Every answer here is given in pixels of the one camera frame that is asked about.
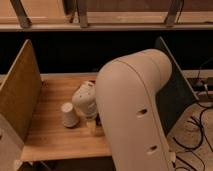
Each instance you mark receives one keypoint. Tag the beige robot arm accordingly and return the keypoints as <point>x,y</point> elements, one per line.
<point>124,97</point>

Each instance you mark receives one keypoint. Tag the wooden shelf frame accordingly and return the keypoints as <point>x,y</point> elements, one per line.
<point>105,15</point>

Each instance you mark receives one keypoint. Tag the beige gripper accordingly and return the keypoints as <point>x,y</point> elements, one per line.
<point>91,124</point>

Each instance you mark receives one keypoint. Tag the left wooden side panel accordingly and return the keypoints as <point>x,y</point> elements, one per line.
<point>19,92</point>

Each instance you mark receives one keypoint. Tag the upside-down white paper cup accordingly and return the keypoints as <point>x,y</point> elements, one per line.
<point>69,116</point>

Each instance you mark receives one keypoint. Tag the right dark side panel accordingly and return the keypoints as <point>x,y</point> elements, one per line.
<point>176,95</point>

